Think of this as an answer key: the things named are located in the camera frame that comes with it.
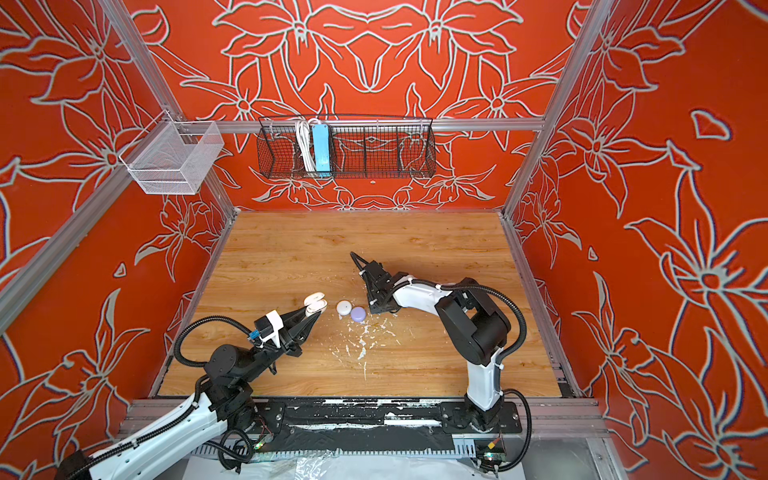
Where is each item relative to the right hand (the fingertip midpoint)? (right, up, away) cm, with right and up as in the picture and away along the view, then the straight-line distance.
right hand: (376, 301), depth 94 cm
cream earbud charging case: (-13, +6, -28) cm, 32 cm away
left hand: (-14, +4, -28) cm, 32 cm away
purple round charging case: (-5, -3, -4) cm, 7 cm away
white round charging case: (-10, -1, -4) cm, 11 cm away
